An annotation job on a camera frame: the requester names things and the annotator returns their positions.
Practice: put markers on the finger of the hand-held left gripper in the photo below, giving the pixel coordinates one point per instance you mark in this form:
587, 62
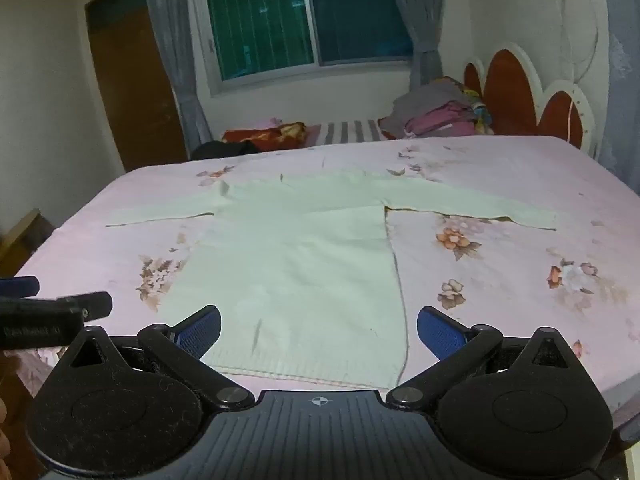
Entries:
75, 310
20, 287

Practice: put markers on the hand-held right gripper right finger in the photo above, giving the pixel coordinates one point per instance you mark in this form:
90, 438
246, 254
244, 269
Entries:
440, 334

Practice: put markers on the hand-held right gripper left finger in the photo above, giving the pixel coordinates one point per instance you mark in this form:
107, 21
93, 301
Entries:
200, 334

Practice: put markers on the pale green knit sweater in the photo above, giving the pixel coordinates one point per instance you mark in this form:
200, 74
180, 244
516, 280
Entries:
300, 255

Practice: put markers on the stack of folded clothes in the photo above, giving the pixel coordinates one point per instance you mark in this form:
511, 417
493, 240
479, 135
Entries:
435, 110

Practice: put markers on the wooden furniture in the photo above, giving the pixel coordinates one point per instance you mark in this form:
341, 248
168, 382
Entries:
25, 235

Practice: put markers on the pink floral bed sheet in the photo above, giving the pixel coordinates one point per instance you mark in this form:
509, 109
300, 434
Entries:
525, 200

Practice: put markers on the black cloth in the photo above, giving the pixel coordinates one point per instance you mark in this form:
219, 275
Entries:
220, 150

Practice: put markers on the red floral blanket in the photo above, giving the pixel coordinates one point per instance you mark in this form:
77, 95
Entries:
265, 136

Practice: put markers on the grey striped cloth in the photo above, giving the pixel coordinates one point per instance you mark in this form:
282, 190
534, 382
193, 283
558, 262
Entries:
350, 132

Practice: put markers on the brown wooden door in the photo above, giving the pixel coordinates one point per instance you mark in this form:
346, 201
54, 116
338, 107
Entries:
135, 90

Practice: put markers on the red and white headboard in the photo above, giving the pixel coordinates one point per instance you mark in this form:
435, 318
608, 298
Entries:
510, 95

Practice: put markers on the grey curtain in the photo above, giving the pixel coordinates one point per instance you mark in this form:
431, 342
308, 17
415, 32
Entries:
175, 60
420, 25

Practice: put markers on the window with white frame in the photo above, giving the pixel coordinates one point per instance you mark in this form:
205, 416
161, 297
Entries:
310, 15

